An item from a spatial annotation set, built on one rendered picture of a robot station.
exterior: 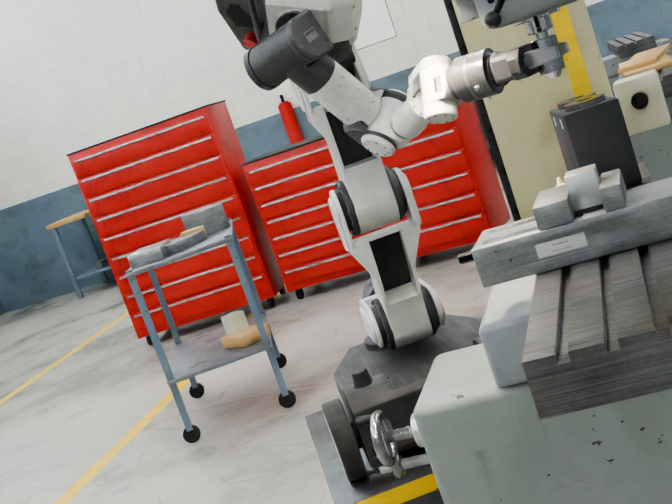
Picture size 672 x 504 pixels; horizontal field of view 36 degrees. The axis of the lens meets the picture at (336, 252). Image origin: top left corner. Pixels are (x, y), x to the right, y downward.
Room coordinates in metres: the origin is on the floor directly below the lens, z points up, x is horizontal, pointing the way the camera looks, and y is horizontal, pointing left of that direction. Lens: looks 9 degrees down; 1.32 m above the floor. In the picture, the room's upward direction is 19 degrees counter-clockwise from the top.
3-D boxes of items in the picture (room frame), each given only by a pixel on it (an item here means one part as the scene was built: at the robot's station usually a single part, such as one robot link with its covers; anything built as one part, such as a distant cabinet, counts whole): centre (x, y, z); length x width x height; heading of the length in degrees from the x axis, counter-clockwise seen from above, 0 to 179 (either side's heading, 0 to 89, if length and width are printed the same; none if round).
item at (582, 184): (1.73, -0.43, 1.01); 0.06 x 0.05 x 0.06; 161
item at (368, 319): (2.71, -0.11, 0.68); 0.21 x 0.20 x 0.13; 4
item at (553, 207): (1.74, -0.38, 0.99); 0.15 x 0.06 x 0.04; 161
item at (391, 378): (2.67, -0.11, 0.59); 0.64 x 0.52 x 0.33; 4
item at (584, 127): (2.28, -0.62, 1.00); 0.22 x 0.12 x 0.20; 173
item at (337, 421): (2.41, 0.13, 0.50); 0.20 x 0.05 x 0.20; 4
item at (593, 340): (1.83, -0.46, 0.86); 1.24 x 0.23 x 0.08; 163
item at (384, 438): (2.02, 0.00, 0.60); 0.16 x 0.12 x 0.12; 73
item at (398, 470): (2.16, -0.01, 0.48); 0.22 x 0.06 x 0.06; 73
